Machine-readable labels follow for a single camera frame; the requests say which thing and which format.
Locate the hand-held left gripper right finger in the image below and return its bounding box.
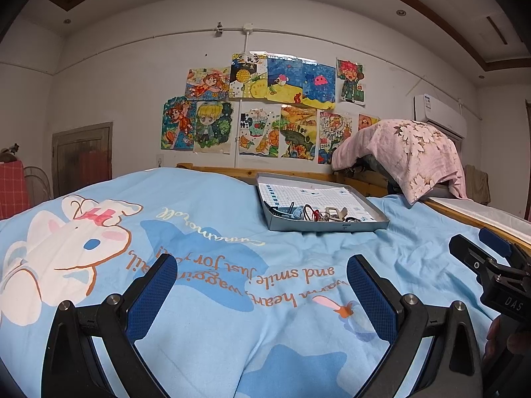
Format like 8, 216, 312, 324
346, 253, 484, 398

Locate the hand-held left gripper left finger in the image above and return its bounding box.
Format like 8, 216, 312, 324
40, 253, 179, 398

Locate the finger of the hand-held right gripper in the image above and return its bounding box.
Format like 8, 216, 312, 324
478, 227, 531, 268
449, 233, 500, 288

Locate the grey cardboard box tray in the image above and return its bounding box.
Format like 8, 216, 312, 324
254, 172, 391, 233

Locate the white mattress sheet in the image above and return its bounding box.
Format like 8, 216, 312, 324
431, 197, 531, 243

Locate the olive hanging cloth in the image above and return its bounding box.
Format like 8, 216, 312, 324
464, 165, 491, 206

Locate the light blue printed blanket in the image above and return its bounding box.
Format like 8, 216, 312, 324
0, 166, 521, 398

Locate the pink floral blanket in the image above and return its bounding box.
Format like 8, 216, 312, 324
332, 118, 467, 206

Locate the dark bedding pile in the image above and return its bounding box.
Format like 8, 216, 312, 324
343, 153, 402, 195

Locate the white air conditioner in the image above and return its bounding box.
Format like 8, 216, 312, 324
413, 93, 469, 138

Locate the brown wooden door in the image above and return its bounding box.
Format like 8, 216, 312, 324
52, 121, 114, 198

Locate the red plaid cloth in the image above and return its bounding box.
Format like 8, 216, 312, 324
0, 160, 33, 221

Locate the ceiling slot vent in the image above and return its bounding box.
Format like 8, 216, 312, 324
486, 17, 509, 45

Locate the wooden bed frame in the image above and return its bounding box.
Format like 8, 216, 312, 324
176, 163, 531, 253

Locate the wire chair back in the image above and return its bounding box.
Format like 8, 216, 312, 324
23, 166, 54, 208

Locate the group of colourful wall drawings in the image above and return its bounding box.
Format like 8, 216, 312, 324
161, 52, 381, 166

